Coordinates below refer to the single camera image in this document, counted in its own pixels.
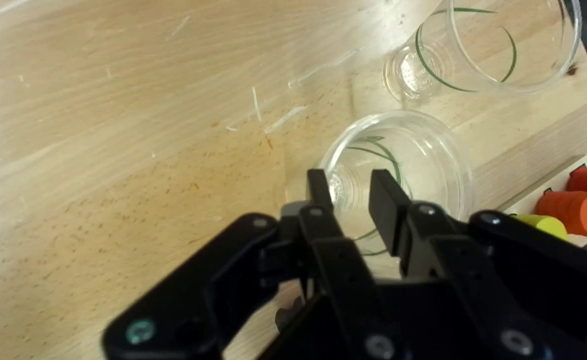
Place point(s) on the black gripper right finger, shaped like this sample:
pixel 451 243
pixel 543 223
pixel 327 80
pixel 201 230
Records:
pixel 453 267

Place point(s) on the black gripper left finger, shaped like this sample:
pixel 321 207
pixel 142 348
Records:
pixel 325 252

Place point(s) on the clear plastic cup green print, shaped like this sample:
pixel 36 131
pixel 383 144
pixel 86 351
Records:
pixel 483 71
pixel 429 166

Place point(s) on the yellow-green block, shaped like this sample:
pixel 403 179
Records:
pixel 545 224

